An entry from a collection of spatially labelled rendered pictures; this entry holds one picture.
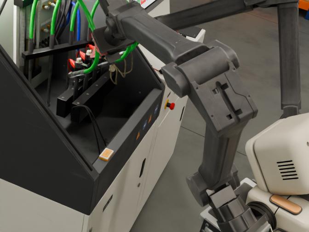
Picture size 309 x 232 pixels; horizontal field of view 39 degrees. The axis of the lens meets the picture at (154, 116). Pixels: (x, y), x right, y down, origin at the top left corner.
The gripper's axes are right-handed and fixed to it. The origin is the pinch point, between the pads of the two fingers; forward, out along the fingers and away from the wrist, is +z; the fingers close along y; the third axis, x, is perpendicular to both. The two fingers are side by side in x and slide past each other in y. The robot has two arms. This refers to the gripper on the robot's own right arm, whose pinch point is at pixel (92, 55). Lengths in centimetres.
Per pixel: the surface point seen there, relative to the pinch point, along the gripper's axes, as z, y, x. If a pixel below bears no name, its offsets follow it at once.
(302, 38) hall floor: 93, -69, -432
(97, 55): -15.9, -1.6, 13.7
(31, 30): 16.2, 17.8, 6.7
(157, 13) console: 25, 10, -81
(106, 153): -2.4, -31.6, 16.1
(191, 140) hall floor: 87, -78, -139
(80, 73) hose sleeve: -4.5, -4.2, 12.9
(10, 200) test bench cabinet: 33, -34, 36
